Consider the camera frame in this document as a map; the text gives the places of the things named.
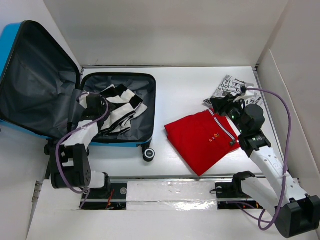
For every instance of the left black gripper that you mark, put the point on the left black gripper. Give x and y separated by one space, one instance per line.
103 102

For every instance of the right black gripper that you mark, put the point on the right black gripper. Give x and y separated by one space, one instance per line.
221 105

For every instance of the newspaper print garment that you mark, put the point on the newspaper print garment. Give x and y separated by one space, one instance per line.
231 85

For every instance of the black white striped garment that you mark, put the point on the black white striped garment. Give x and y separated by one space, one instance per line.
125 106

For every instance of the red polo shirt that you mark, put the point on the red polo shirt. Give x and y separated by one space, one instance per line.
202 139

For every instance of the blue kids suitcase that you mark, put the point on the blue kids suitcase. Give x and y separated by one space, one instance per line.
40 87

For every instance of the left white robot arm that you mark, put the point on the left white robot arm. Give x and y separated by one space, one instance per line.
69 163

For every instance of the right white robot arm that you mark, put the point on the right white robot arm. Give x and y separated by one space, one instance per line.
293 210

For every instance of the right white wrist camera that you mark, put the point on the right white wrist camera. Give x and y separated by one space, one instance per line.
247 91

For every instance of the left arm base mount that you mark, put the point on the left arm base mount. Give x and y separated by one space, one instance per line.
111 199

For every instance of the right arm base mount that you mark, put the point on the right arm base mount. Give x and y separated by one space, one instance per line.
228 199

